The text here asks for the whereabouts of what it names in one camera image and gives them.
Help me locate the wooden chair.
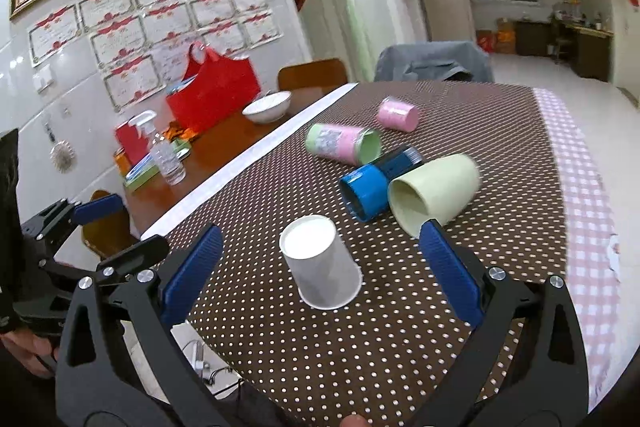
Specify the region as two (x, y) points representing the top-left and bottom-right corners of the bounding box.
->
(277, 58), (349, 92)
(82, 189), (139, 261)

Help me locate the pink and green cup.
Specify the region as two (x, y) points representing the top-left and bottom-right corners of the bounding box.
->
(305, 123), (384, 166)

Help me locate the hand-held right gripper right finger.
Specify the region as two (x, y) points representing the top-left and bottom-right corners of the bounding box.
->
(400, 219), (589, 427)

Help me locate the brown polka dot tablecloth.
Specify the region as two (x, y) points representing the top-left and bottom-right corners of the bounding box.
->
(141, 81), (569, 427)

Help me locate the white paper cup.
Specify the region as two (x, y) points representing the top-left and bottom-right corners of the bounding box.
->
(279, 214), (363, 311)

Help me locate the pink plastic cup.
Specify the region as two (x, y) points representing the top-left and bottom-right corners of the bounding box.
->
(376, 96), (420, 134)

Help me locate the round wall ornament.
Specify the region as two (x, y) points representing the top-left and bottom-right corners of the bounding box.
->
(50, 140), (77, 170)

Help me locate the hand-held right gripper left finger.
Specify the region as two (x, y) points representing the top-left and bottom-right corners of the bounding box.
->
(54, 224), (238, 427)

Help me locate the red bag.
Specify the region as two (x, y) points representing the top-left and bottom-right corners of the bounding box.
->
(166, 41), (264, 134)

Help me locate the white bowl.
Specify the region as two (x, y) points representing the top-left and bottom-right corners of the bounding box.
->
(242, 90), (293, 126)

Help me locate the brown cardboard box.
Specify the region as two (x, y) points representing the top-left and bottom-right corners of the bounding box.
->
(495, 19), (517, 54)

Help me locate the light green plastic cup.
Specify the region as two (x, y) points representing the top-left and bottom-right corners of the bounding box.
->
(387, 153), (482, 239)

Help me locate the orange snack packet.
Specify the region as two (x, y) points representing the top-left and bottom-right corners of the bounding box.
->
(165, 122), (199, 146)

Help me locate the clear spray bottle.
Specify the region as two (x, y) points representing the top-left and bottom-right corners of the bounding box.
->
(129, 111), (187, 186)

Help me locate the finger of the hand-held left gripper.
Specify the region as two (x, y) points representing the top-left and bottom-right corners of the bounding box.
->
(41, 235), (171, 294)
(20, 193), (126, 259)

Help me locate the blue plastic cup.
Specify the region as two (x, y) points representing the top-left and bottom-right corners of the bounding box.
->
(340, 145), (425, 222)

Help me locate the pink checked cloth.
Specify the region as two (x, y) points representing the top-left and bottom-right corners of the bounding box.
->
(531, 87), (624, 414)

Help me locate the person's left hand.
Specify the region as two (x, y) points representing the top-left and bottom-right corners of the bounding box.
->
(0, 328), (57, 379)

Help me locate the white charger with cable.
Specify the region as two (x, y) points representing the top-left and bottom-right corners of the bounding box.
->
(172, 324), (242, 389)

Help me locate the dark wooden desk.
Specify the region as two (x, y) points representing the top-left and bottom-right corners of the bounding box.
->
(515, 19), (615, 83)

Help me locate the white wall switch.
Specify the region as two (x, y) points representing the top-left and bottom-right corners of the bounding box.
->
(32, 64), (54, 90)

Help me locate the grey covered chair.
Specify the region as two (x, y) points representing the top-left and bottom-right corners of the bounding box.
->
(374, 40), (496, 84)

